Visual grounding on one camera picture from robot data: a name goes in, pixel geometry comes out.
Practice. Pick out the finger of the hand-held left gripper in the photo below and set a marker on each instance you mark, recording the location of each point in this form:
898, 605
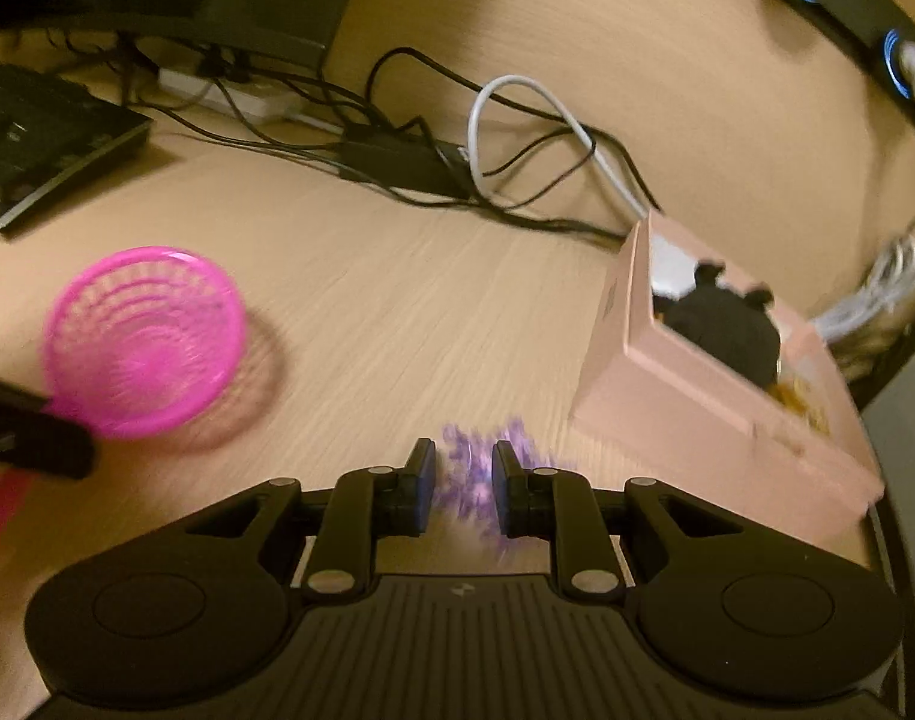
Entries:
52, 442
11, 390

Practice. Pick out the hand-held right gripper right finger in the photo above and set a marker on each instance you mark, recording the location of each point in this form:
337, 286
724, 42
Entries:
506, 491

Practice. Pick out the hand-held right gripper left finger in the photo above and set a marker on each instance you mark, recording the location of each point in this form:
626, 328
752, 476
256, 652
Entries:
421, 487

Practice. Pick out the pile of purple beads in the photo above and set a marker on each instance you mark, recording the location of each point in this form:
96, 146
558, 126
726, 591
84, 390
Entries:
466, 495

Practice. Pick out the pink plastic strainer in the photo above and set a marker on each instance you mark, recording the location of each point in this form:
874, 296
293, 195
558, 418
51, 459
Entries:
146, 345

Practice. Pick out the pink cardboard box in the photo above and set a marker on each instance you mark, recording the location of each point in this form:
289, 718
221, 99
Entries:
652, 390

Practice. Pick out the black plush toy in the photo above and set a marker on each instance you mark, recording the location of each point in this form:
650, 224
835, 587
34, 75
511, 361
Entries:
727, 330

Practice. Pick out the brown snack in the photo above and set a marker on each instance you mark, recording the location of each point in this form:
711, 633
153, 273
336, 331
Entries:
796, 399

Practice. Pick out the black keyboard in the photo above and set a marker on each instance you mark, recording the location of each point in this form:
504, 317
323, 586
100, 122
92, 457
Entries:
45, 139

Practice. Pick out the black power adapter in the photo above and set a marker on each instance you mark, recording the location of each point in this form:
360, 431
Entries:
405, 161

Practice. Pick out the white power strip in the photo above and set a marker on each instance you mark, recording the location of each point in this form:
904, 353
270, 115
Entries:
240, 94

